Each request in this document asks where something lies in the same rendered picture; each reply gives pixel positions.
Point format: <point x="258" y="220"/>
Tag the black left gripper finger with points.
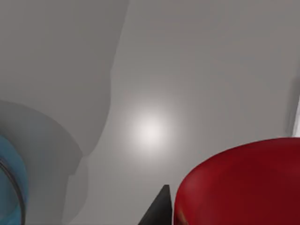
<point x="160" y="208"/>

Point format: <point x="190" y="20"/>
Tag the light blue cup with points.
<point x="10" y="182"/>

